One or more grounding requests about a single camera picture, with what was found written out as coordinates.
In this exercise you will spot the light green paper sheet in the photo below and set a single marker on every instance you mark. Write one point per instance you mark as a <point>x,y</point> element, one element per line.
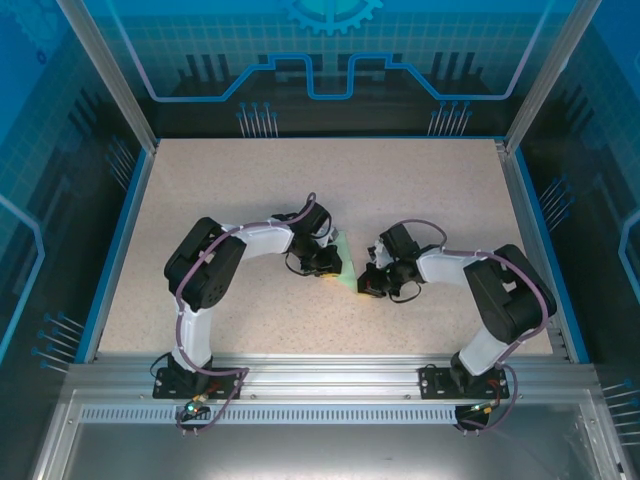
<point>348,270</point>

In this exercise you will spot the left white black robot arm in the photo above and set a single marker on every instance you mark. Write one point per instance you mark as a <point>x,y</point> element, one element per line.
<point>192,335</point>

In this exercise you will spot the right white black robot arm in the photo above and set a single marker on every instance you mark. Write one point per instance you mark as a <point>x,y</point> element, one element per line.
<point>445,267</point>

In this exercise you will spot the shiny metal sheet tray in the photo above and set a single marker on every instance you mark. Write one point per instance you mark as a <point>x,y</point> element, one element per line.
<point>325,455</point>

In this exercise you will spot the blue table edge trim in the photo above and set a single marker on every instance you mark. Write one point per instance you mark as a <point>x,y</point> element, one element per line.
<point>550,250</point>
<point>123,250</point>

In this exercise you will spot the long aluminium frame rail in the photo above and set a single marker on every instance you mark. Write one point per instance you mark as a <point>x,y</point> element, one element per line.
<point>325,375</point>

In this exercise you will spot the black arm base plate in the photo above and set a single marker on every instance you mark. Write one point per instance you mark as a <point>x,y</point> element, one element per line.
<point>165,387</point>
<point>432,382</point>

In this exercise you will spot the short aluminium side rail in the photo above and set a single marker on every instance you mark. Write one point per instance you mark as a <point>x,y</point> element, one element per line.
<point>518,200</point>

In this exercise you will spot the aluminium frame post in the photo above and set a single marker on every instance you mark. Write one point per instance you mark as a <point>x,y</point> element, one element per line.
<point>548,75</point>
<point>112,75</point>

